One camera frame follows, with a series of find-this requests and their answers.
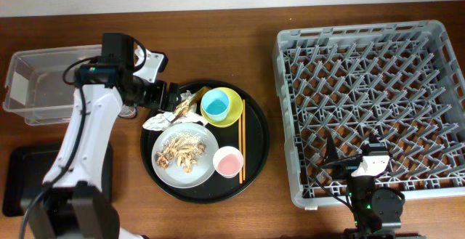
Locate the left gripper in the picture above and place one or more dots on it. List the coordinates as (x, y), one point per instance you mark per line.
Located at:
(157, 102)

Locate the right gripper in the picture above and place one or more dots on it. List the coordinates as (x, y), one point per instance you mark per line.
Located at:
(331, 155)

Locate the brown snack wrapper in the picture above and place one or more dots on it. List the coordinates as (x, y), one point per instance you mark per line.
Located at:
(190, 99)

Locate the white napkin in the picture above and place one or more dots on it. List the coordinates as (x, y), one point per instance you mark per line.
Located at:
(161, 121)

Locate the pink cup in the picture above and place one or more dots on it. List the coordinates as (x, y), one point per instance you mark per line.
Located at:
(226, 161)

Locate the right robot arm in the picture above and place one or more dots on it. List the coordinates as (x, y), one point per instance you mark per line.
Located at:
(376, 210)

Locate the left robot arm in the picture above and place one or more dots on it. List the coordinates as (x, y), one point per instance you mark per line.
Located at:
(71, 203)

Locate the grey dishwasher rack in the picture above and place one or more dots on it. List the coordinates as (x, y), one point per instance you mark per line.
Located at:
(399, 81)

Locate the blue cup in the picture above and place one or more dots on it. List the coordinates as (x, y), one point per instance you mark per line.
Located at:
(215, 103)

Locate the food scraps pile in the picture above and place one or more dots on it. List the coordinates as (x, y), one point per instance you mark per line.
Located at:
(184, 150)

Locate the black round tray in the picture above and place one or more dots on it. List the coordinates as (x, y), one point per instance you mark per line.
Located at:
(218, 188)

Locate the grey plate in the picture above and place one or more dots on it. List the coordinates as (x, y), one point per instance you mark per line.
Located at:
(176, 177)

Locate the yellow bowl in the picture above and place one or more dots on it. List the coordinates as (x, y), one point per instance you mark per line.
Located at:
(234, 112)

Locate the right wooden chopstick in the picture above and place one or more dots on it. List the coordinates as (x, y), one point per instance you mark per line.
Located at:
(243, 129)

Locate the wooden chopstick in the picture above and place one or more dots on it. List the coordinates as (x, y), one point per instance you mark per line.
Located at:
(240, 149)
(243, 129)

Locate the left wooden chopstick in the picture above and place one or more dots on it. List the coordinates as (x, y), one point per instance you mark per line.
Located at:
(240, 149)

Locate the clear plastic bin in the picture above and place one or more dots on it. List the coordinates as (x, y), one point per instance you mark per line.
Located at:
(35, 89)

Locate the black rectangular tray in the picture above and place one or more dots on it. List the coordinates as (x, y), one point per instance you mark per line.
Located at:
(27, 167)

